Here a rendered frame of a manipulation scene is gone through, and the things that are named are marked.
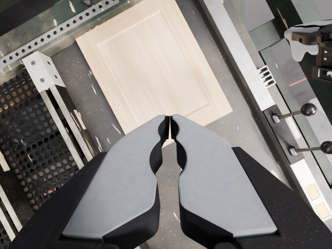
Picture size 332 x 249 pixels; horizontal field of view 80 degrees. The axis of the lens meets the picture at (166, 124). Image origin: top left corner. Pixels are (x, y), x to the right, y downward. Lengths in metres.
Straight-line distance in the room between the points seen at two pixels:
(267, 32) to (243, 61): 0.18
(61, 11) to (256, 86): 0.71
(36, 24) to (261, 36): 0.80
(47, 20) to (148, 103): 0.44
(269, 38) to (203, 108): 0.36
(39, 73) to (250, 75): 0.70
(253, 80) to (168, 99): 0.29
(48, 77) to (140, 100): 0.31
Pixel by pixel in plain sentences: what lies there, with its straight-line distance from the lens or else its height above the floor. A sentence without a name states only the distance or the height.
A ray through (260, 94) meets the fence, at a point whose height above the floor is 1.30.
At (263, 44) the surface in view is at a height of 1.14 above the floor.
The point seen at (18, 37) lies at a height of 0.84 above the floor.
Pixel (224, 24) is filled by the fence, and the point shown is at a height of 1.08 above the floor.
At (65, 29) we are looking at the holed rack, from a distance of 0.82.
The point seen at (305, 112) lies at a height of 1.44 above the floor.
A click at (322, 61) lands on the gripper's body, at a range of 0.44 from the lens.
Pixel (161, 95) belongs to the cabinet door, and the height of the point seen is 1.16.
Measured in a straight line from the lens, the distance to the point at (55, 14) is 0.86.
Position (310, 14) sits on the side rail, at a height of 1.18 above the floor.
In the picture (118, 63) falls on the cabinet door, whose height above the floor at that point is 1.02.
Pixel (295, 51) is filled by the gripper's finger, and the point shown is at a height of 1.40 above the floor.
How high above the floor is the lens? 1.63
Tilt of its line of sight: 33 degrees down
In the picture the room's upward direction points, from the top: 154 degrees clockwise
